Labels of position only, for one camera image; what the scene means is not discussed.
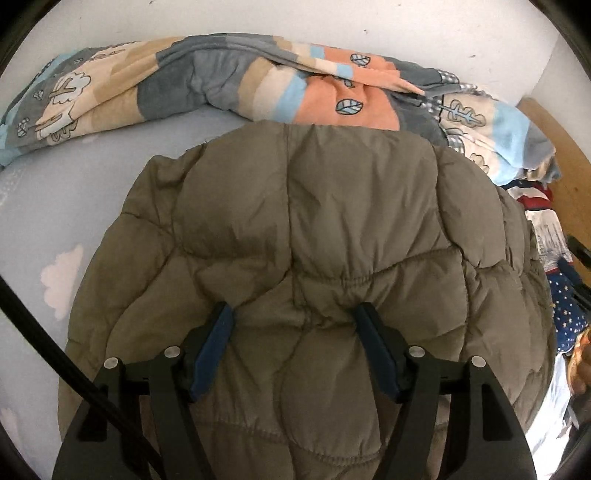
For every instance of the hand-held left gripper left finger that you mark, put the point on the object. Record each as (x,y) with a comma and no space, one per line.
(213,350)

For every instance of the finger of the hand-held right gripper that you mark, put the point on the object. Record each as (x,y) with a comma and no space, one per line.
(575,286)

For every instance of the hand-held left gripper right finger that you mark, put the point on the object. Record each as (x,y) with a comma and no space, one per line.
(376,350)

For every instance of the olive puffer jacket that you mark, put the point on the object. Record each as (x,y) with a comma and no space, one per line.
(314,221)

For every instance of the person's right hand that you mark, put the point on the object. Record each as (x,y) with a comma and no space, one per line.
(584,367)

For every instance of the navy star-print cloth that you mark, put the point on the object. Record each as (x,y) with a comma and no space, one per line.
(565,318)

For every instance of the white grey cloth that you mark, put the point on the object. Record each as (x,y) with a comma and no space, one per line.
(549,235)

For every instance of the red and white striped cloth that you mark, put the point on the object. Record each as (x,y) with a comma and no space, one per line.
(531,196)

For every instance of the wooden bed board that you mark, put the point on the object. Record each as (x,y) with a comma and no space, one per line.
(570,152)

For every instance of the patterned striped quilt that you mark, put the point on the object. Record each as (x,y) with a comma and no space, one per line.
(194,78)

